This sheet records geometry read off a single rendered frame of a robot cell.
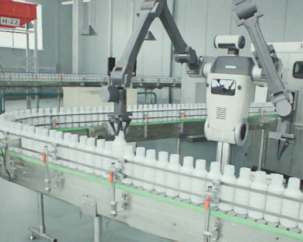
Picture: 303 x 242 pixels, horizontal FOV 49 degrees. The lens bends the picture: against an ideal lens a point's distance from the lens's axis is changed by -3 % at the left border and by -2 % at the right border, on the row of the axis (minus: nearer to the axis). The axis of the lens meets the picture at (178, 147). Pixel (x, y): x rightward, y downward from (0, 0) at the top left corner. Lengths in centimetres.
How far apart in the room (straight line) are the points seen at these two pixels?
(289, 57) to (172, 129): 225
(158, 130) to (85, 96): 228
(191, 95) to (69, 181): 591
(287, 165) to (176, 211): 388
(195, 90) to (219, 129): 553
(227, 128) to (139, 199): 67
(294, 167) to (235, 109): 332
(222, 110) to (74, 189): 88
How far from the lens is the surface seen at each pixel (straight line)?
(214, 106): 188
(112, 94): 143
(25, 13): 810
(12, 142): 208
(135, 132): 327
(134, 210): 149
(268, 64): 140
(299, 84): 496
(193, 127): 371
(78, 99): 543
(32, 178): 201
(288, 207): 119
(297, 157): 502
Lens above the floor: 149
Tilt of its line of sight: 12 degrees down
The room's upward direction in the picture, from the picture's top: 3 degrees clockwise
